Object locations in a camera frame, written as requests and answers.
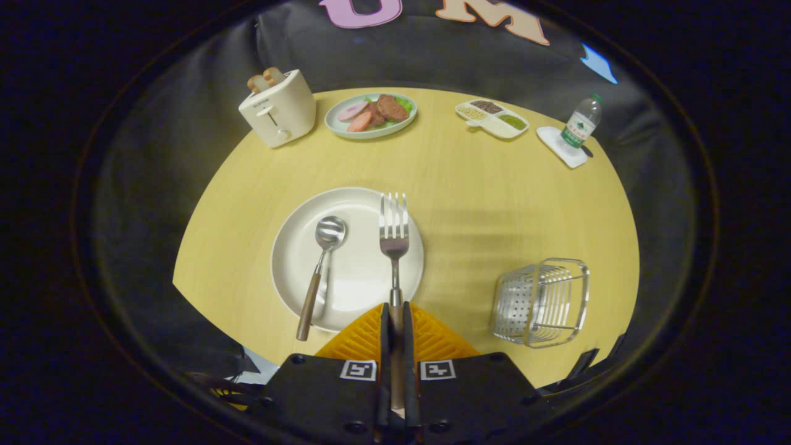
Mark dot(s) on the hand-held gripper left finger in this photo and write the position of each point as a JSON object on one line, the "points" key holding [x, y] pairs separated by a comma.
{"points": [[384, 346]]}

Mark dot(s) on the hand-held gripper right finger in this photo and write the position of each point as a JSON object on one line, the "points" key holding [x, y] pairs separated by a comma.
{"points": [[408, 346]]}

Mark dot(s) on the large white round plate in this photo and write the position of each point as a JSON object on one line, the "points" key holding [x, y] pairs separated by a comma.
{"points": [[358, 278]]}

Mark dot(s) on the pale green food plate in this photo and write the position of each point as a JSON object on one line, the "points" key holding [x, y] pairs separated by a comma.
{"points": [[337, 128]]}

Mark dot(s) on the red sausage slice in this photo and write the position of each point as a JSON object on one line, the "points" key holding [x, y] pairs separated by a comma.
{"points": [[359, 122]]}

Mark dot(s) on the white divided dish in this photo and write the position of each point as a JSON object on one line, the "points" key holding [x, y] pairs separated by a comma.
{"points": [[497, 127]]}

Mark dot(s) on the pink ham slice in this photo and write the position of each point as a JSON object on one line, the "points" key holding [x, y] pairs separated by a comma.
{"points": [[352, 110]]}

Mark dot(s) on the brown meat slice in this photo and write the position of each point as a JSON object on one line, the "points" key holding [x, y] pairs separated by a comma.
{"points": [[392, 107]]}

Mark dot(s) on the green lettuce leaf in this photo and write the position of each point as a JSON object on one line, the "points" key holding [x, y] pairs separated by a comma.
{"points": [[404, 101]]}

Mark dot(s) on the white square coaster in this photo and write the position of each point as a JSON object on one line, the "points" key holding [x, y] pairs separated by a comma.
{"points": [[556, 147]]}

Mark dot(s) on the cream white toaster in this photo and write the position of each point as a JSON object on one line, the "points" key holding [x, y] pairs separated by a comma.
{"points": [[281, 114]]}

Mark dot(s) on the clear water bottle green label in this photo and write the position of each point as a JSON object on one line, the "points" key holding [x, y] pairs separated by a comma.
{"points": [[581, 123]]}

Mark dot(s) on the toast slice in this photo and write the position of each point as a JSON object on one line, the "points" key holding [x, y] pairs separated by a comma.
{"points": [[274, 75], [254, 83]]}

